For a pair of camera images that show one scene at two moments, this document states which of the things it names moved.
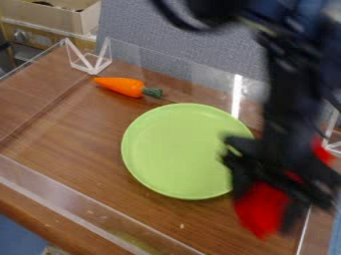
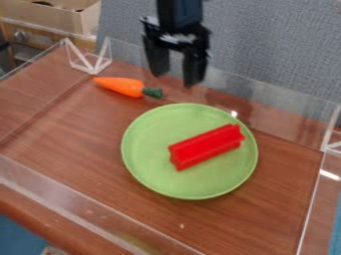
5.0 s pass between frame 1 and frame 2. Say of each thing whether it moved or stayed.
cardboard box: stayed
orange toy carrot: stayed
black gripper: moved
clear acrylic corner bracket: stayed
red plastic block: moved
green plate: stayed
